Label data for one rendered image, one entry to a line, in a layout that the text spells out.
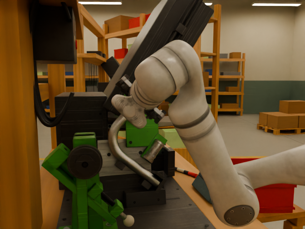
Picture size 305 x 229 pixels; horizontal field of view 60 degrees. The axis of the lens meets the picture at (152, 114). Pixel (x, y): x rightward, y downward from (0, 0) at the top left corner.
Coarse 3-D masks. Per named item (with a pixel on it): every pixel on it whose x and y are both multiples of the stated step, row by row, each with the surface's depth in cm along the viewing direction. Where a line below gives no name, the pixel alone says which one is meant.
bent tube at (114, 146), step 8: (120, 120) 86; (112, 128) 85; (112, 136) 85; (112, 144) 85; (112, 152) 85; (120, 152) 85; (120, 160) 85; (128, 160) 85; (136, 168) 85; (144, 168) 87; (144, 176) 86; (152, 176) 86; (152, 184) 86
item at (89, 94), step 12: (60, 96) 91; (84, 96) 93; (96, 96) 94; (60, 108) 92; (72, 108) 93; (84, 108) 94; (96, 108) 95; (72, 120) 93; (84, 120) 94; (96, 120) 95; (60, 132) 93; (72, 132) 93; (96, 132) 95; (72, 144) 94
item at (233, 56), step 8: (208, 56) 941; (224, 56) 919; (232, 56) 924; (240, 56) 925; (240, 64) 964; (224, 72) 928; (232, 72) 928; (240, 72) 928; (232, 88) 939; (224, 104) 947; (232, 104) 946; (240, 112) 948
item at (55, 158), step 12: (60, 144) 61; (48, 156) 60; (60, 156) 58; (48, 168) 58; (60, 168) 61; (60, 180) 59; (72, 180) 60; (96, 192) 61; (96, 204) 61; (120, 204) 65; (108, 216) 62
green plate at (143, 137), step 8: (152, 120) 92; (128, 128) 90; (136, 128) 90; (144, 128) 91; (152, 128) 92; (128, 136) 90; (136, 136) 90; (144, 136) 91; (152, 136) 91; (128, 144) 89; (136, 144) 90; (144, 144) 90
